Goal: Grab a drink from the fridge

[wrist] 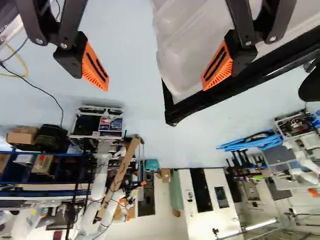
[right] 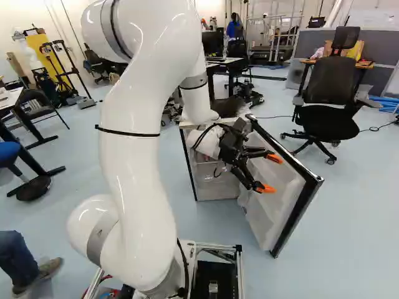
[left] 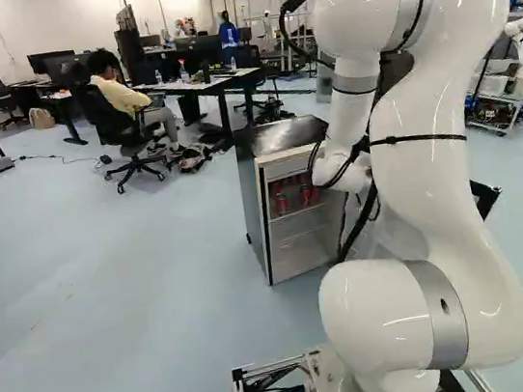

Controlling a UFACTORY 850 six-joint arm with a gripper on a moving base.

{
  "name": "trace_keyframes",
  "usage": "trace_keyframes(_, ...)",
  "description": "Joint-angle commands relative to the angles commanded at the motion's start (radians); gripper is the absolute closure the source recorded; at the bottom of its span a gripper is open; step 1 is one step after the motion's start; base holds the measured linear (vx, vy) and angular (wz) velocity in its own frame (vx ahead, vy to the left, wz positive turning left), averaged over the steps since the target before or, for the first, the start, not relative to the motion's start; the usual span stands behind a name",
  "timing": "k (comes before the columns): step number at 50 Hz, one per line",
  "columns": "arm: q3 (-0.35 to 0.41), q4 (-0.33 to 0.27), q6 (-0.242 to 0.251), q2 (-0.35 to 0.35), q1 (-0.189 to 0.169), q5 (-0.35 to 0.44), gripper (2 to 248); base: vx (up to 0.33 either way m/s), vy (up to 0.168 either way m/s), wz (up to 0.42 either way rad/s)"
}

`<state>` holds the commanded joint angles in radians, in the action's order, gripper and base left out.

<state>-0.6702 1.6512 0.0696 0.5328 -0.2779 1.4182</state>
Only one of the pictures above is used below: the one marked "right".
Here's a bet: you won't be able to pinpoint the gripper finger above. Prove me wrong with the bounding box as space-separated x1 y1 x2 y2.
239 146 284 165
229 162 277 194

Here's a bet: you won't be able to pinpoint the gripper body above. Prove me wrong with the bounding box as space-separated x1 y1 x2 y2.
219 118 251 164

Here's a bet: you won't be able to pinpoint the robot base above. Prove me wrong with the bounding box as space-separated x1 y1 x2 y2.
81 239 244 299

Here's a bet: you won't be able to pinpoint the small white fridge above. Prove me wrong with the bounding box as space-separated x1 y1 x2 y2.
178 107 259 202

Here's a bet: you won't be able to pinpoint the black-framed fridge door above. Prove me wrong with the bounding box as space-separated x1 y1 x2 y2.
237 113 324 259

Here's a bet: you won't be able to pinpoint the black desk with monitor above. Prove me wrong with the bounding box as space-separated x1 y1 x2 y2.
201 27 254 101

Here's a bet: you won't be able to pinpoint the black mesh office chair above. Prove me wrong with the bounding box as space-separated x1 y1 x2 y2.
280 26 370 165

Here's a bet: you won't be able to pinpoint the person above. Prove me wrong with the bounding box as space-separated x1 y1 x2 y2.
226 12 245 57

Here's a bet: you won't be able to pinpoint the black-legged white table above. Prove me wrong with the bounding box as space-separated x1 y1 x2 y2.
0 86 67 197

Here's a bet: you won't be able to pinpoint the blue office chair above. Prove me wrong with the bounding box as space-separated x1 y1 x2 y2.
0 141 52 202

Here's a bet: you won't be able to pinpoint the person's legs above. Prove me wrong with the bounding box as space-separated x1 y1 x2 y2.
0 230 64 299

